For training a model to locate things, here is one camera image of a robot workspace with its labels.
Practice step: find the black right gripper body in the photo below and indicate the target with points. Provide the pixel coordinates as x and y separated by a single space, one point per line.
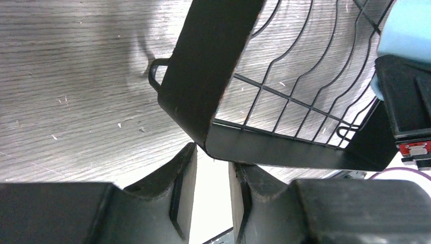
415 152

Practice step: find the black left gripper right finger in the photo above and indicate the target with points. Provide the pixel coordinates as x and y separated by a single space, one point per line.
334 210

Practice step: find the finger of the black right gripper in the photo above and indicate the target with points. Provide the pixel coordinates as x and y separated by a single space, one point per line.
405 86

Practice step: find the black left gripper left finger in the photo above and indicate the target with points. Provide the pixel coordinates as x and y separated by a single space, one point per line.
155 209

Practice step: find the light blue mug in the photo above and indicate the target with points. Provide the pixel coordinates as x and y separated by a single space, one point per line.
406 32

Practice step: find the black wire dish rack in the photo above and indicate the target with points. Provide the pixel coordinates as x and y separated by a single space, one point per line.
280 83

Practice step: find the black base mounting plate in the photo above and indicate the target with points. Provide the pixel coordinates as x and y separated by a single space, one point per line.
226 237

